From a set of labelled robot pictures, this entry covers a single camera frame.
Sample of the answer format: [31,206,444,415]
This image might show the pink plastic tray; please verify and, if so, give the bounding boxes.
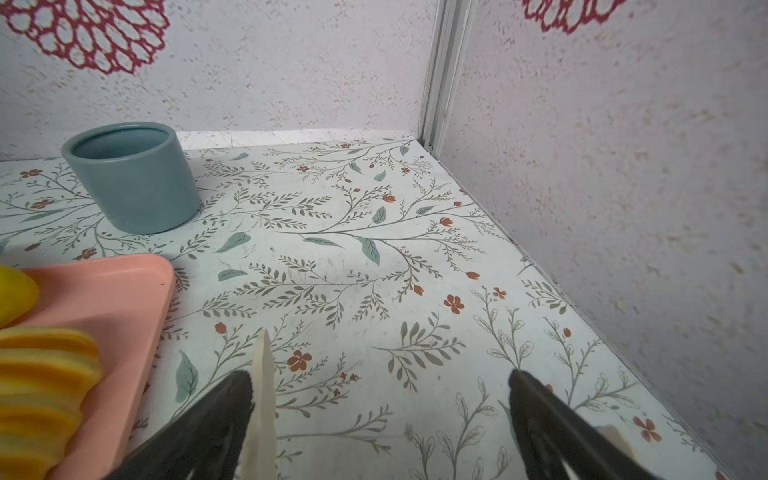
[20,254,175,479]

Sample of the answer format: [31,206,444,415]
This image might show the teal ceramic cup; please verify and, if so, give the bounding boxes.
[61,122,201,235]

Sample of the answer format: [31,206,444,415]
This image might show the steel tongs with cream tips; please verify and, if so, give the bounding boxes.
[238,328,637,480]

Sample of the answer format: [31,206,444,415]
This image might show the long striped bread roll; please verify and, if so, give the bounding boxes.
[1,326,103,479]

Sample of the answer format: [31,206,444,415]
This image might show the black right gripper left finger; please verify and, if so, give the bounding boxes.
[105,371,254,480]

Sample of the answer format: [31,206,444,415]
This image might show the yellow-orange glazed bun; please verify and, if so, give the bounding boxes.
[0,265,40,327]

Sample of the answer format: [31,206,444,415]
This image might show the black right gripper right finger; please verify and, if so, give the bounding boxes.
[508,369,655,480]

